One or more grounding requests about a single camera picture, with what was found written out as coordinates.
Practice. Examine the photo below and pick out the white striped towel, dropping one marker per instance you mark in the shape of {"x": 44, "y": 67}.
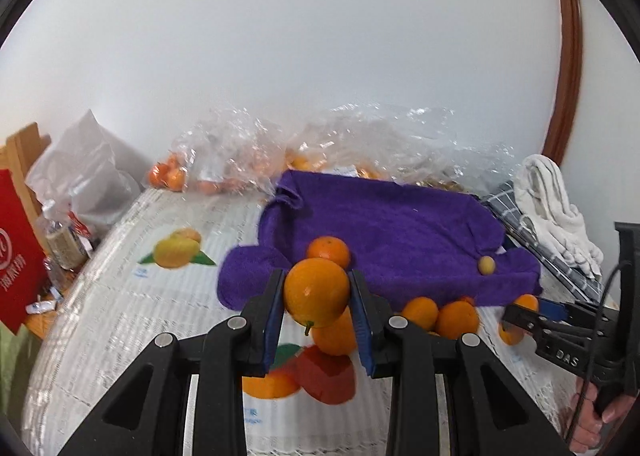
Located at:
{"x": 550, "y": 206}

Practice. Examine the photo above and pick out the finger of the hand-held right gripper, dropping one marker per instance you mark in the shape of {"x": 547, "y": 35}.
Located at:
{"x": 522, "y": 317}
{"x": 552, "y": 307}

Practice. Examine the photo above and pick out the purple towel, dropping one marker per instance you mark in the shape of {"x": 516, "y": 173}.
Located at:
{"x": 400, "y": 231}

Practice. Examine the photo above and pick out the yellow-green kumquat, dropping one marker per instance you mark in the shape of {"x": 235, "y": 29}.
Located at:
{"x": 486, "y": 266}

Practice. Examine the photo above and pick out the person's right hand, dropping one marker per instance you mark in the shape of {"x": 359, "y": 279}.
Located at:
{"x": 587, "y": 431}

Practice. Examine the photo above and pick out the heap of bagged kumquats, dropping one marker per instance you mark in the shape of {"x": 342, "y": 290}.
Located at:
{"x": 440, "y": 184}

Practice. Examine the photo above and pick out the green cloth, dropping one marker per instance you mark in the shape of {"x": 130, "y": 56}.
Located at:
{"x": 15, "y": 371}

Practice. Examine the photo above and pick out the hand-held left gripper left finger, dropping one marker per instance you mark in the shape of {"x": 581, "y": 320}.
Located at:
{"x": 272, "y": 318}

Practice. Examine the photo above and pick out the red paper bag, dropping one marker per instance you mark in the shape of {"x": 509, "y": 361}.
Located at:
{"x": 17, "y": 246}

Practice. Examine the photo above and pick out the heap of bagged tangerines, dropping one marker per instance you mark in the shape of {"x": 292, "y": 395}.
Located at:
{"x": 167, "y": 176}

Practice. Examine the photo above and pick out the clear plastic bag white label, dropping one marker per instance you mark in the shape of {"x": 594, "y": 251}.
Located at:
{"x": 370, "y": 131}

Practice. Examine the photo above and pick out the heap of bagged oranges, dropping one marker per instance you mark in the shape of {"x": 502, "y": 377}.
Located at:
{"x": 300, "y": 161}

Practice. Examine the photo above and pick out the orange with green stem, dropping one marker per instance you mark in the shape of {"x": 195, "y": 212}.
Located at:
{"x": 315, "y": 291}

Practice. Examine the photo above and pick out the clear crumpled plastic bag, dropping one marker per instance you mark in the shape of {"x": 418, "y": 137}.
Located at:
{"x": 225, "y": 141}
{"x": 475, "y": 161}

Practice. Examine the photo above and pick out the grey checked cloth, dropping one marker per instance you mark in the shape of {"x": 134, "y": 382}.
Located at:
{"x": 550, "y": 256}

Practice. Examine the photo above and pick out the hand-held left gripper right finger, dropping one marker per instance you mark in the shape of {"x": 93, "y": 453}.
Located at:
{"x": 361, "y": 321}

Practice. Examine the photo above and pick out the small white packet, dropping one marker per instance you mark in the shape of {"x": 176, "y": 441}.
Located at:
{"x": 40, "y": 307}

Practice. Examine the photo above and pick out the brown wooden door frame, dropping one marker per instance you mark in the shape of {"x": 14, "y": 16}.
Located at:
{"x": 567, "y": 61}

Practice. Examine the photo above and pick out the clear plastic bottle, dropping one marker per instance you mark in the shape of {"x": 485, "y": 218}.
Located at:
{"x": 62, "y": 241}

